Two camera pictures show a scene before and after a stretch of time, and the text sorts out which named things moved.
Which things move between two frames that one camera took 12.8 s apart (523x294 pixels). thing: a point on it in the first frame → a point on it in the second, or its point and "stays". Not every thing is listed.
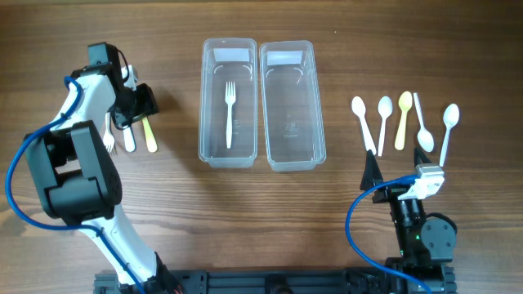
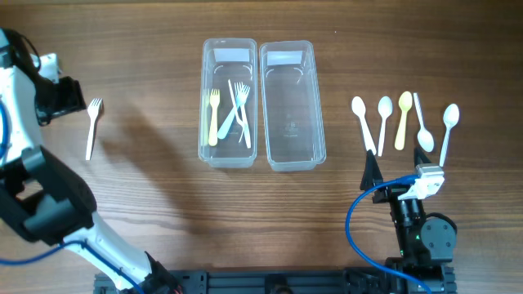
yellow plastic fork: (152, 144) → (214, 97)
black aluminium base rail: (290, 281) stays
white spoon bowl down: (424, 136) stays
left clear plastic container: (228, 60) stays
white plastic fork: (230, 98) → (245, 91)
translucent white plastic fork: (108, 138) → (239, 122)
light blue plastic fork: (129, 140) → (239, 93)
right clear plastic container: (294, 135) stays
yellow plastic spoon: (404, 103) stays
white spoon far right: (451, 114) stays
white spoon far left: (359, 108) stays
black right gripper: (394, 192) stays
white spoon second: (385, 106) stays
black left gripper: (144, 100) → (65, 96)
